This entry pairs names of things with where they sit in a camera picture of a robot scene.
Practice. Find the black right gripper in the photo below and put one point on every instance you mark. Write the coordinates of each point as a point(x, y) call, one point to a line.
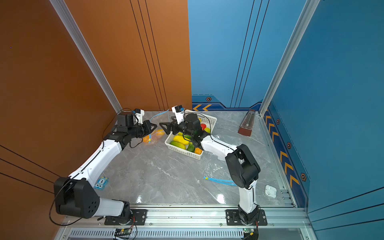
point(169, 125)

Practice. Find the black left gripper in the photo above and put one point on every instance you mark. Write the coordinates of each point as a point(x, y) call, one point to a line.
point(146, 124)

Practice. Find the orange yellow mango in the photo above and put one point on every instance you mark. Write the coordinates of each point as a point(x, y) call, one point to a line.
point(154, 137)

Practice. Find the clear zip-top bag blue zipper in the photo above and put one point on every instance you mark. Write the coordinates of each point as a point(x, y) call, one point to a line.
point(155, 120)

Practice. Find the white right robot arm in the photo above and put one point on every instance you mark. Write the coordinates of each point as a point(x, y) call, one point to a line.
point(242, 165)

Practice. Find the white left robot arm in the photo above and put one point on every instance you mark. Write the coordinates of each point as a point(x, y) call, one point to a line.
point(75, 195)

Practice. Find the green mango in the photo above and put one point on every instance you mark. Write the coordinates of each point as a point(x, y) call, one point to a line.
point(178, 145)

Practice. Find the white perforated plastic basket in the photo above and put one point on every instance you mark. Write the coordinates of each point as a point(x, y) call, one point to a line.
point(207, 123)

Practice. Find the small blue white card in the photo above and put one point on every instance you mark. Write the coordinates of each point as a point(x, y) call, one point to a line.
point(101, 183)

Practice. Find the red wedge metronome box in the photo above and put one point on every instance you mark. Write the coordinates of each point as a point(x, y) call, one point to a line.
point(247, 124)

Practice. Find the white small power adapter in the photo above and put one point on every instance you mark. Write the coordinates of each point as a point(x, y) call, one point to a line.
point(271, 191)

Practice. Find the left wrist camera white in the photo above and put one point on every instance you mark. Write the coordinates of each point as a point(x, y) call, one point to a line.
point(139, 114)

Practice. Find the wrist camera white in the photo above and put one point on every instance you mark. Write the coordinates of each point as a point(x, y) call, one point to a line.
point(139, 114)
point(179, 112)

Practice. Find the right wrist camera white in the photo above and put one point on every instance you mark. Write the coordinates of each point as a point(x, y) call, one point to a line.
point(179, 112)

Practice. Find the aluminium front rail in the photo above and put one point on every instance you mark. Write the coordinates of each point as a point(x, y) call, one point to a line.
point(172, 222)

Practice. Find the aluminium corner post left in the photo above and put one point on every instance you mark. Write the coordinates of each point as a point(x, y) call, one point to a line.
point(78, 38)

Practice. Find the aluminium corner post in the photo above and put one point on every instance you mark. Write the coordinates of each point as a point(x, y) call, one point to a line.
point(78, 38)
point(294, 41)

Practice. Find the aluminium corner post right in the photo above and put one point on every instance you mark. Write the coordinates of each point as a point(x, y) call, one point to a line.
point(294, 41)

